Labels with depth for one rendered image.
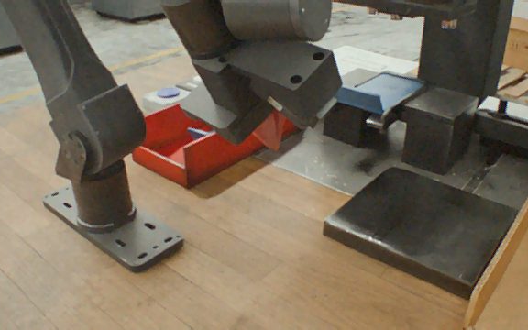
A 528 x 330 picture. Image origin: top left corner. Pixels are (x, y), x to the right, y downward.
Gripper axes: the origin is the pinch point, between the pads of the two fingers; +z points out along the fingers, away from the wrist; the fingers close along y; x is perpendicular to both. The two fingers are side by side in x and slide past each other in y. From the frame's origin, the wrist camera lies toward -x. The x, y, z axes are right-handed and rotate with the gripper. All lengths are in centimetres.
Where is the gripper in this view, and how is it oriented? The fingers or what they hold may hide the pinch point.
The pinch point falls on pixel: (270, 141)
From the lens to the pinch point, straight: 50.4
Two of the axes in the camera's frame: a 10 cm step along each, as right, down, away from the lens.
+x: -7.0, -3.9, 6.0
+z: 3.1, 5.9, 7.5
